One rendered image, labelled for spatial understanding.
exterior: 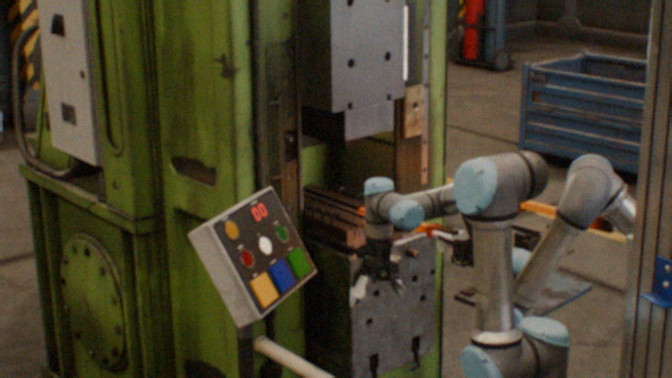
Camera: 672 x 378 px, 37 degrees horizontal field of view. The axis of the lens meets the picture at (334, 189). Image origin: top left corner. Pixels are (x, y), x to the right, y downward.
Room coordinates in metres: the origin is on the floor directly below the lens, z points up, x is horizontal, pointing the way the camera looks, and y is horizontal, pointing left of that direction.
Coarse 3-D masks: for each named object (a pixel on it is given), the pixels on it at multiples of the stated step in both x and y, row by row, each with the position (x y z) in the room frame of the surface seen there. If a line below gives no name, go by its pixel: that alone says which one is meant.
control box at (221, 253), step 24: (264, 192) 2.67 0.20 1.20; (216, 216) 2.55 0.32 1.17; (240, 216) 2.52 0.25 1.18; (264, 216) 2.60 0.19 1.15; (192, 240) 2.43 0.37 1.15; (216, 240) 2.40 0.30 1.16; (240, 240) 2.46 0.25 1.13; (288, 240) 2.62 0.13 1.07; (216, 264) 2.40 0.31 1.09; (240, 264) 2.41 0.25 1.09; (264, 264) 2.48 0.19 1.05; (288, 264) 2.56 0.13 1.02; (312, 264) 2.65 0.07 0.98; (240, 288) 2.37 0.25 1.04; (288, 288) 2.50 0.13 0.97; (240, 312) 2.37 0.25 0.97; (264, 312) 2.37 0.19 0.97
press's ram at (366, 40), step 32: (320, 0) 2.93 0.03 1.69; (352, 0) 2.95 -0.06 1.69; (384, 0) 3.03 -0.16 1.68; (320, 32) 2.93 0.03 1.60; (352, 32) 2.95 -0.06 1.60; (384, 32) 3.03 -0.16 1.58; (320, 64) 2.93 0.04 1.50; (352, 64) 2.95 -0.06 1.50; (384, 64) 3.03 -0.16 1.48; (320, 96) 2.93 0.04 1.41; (352, 96) 2.94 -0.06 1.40; (384, 96) 3.03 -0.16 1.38
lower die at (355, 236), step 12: (324, 192) 3.27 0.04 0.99; (336, 192) 3.27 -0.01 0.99; (312, 204) 3.15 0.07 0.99; (324, 204) 3.15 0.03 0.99; (336, 204) 3.12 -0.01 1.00; (360, 204) 3.14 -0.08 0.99; (324, 216) 3.06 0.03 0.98; (336, 216) 3.03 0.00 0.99; (348, 216) 3.03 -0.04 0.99; (360, 216) 3.02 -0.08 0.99; (324, 228) 3.01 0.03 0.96; (336, 228) 2.96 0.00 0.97; (348, 228) 2.95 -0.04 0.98; (360, 228) 2.96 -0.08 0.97; (348, 240) 2.93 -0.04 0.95; (360, 240) 2.96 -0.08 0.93
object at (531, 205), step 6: (522, 204) 3.31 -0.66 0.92; (528, 204) 3.29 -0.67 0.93; (534, 204) 3.28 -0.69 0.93; (540, 204) 3.28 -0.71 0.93; (534, 210) 3.27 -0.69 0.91; (540, 210) 3.26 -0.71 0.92; (546, 210) 3.24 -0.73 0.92; (552, 210) 3.22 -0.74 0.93; (600, 216) 3.11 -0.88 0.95; (594, 222) 3.12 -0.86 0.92; (600, 222) 3.10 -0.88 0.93; (606, 222) 3.09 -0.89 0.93; (594, 228) 3.11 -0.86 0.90; (600, 228) 3.10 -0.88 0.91; (606, 228) 3.09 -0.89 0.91; (612, 228) 3.08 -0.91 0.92
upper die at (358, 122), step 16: (304, 112) 3.08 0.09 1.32; (320, 112) 3.01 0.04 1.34; (336, 112) 2.96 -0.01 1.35; (352, 112) 2.94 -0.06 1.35; (368, 112) 2.99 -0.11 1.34; (384, 112) 3.03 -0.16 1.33; (304, 128) 3.08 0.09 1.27; (320, 128) 3.02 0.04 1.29; (336, 128) 2.96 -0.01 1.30; (352, 128) 2.94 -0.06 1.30; (368, 128) 2.98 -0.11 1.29; (384, 128) 3.03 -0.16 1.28
